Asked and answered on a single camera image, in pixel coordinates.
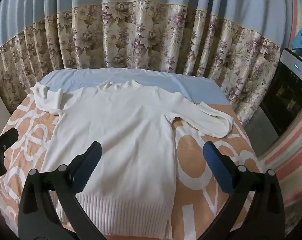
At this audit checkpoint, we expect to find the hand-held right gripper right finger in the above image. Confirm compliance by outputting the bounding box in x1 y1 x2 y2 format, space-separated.
198 141 286 240

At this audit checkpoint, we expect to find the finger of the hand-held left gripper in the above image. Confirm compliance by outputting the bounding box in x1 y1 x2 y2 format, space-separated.
0 127 19 161

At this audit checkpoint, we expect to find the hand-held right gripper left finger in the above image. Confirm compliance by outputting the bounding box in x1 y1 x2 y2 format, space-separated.
18 141 109 240

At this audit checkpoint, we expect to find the white knit sweater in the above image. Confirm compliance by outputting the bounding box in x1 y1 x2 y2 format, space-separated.
31 79 233 238

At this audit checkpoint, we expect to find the orange and blue printed bedsheet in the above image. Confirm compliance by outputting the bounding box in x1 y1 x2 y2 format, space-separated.
0 67 264 240

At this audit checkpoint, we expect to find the black and silver water dispenser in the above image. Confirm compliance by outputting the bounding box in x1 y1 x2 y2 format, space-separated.
245 47 302 156

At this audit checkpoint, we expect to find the blue and floral curtain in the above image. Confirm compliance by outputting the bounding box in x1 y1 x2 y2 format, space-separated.
0 0 295 128

